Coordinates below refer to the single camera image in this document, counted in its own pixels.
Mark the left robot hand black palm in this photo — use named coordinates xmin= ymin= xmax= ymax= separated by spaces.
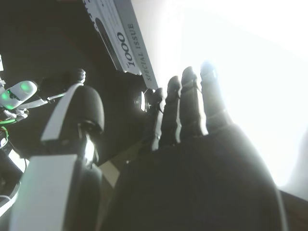
xmin=9 ymin=60 xmax=289 ymax=231

